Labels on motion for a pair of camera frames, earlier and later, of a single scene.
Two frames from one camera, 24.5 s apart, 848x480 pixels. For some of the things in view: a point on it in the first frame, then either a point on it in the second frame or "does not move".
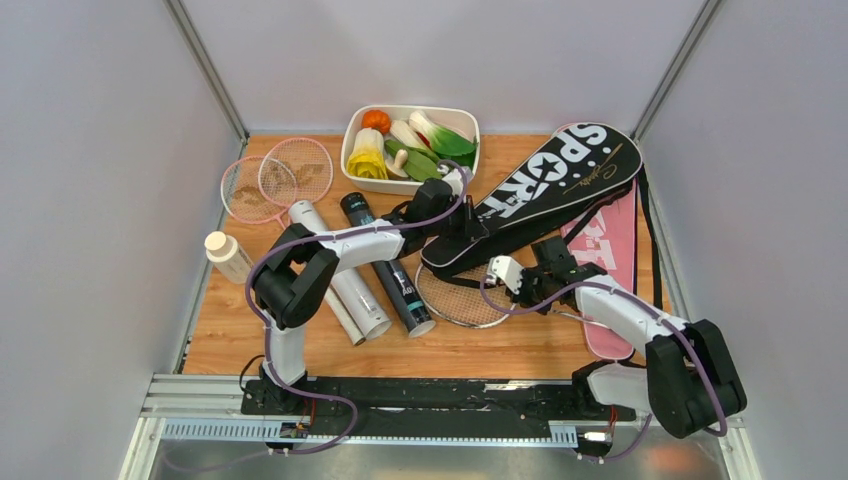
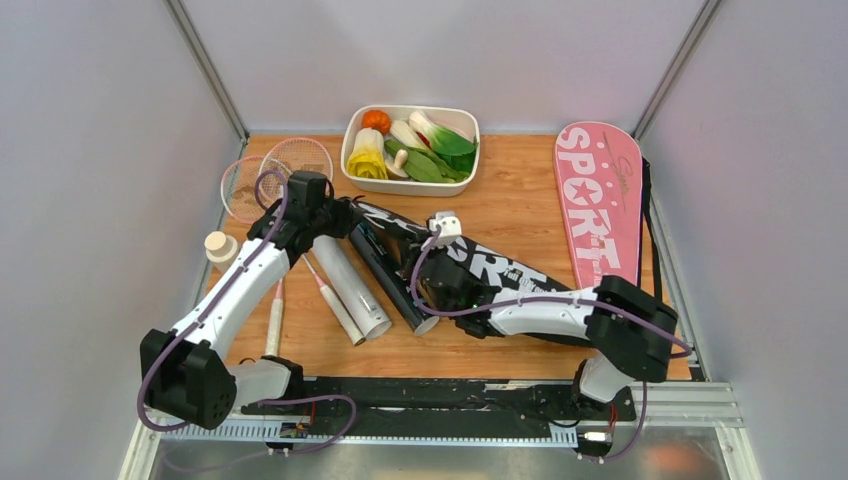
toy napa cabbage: x=367 y=159 does not move
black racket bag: x=569 y=174 → x=398 y=259
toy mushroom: x=397 y=169 does not move
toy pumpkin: x=376 y=119 does not move
